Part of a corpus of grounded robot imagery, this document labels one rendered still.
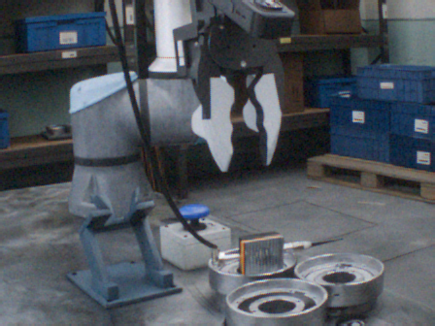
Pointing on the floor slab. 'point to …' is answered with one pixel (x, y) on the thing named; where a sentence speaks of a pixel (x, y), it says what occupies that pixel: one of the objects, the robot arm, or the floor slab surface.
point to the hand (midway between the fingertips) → (249, 155)
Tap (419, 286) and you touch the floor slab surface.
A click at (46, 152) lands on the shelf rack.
